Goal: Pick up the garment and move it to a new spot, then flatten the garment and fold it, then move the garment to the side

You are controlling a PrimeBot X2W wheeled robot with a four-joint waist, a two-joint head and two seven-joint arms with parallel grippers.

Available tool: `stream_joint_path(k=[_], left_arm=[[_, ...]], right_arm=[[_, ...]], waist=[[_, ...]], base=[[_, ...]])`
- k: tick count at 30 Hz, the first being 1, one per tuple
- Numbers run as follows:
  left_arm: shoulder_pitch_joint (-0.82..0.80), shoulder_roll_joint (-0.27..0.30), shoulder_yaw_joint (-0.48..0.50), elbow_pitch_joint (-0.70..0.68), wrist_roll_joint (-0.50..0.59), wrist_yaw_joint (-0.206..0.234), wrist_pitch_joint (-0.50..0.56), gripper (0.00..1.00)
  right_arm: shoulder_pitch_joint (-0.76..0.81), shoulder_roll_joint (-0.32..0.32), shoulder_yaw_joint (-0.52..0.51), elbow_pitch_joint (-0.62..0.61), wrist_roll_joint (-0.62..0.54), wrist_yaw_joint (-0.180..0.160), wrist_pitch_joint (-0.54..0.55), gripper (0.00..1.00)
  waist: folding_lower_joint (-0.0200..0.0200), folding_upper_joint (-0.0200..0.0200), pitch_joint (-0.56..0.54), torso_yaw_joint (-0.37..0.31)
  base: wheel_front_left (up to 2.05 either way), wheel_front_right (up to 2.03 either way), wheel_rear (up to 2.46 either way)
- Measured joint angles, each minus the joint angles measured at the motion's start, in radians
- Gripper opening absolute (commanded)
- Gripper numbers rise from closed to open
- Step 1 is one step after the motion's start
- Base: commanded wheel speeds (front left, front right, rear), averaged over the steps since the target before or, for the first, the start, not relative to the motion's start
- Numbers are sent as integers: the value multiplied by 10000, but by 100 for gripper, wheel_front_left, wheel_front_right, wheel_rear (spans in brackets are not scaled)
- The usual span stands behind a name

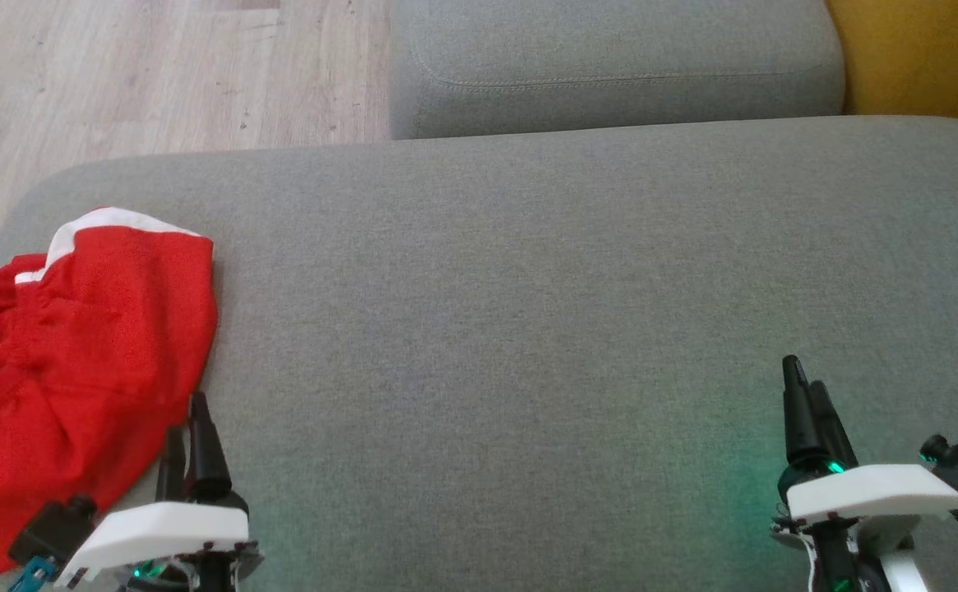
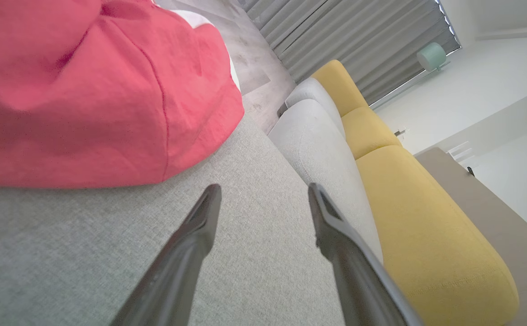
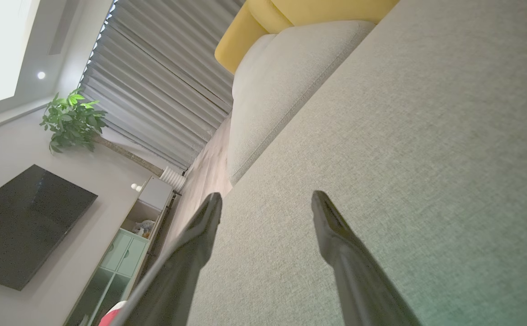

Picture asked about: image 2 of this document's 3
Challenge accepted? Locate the beige half wall panel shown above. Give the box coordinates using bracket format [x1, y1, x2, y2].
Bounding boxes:
[415, 147, 527, 326]

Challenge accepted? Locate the grey sofa seat cushion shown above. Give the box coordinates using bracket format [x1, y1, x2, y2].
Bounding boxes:
[268, 99, 384, 264]
[285, 77, 346, 136]

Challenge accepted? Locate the long yellow sofa back cushion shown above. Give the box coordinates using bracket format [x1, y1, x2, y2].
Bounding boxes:
[356, 145, 520, 326]

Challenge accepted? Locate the mint green lamp shade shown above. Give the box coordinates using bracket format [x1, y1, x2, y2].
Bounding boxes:
[417, 42, 447, 72]

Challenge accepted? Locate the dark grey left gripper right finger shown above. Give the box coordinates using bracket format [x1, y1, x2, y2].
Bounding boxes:
[308, 182, 423, 326]

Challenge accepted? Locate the red and white garment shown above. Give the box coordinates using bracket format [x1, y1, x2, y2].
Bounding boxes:
[0, 0, 245, 189]

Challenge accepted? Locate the large grey sofa chaise seat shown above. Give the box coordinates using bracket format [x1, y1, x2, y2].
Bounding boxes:
[0, 113, 384, 326]

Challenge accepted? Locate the grey pleated curtain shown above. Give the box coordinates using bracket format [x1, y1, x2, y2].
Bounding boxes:
[236, 0, 462, 105]

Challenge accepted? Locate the short yellow sofa back cushion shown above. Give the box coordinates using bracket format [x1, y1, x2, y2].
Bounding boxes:
[341, 107, 402, 160]
[311, 59, 369, 117]

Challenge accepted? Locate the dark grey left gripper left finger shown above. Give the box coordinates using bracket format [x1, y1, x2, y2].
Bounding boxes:
[109, 183, 222, 326]

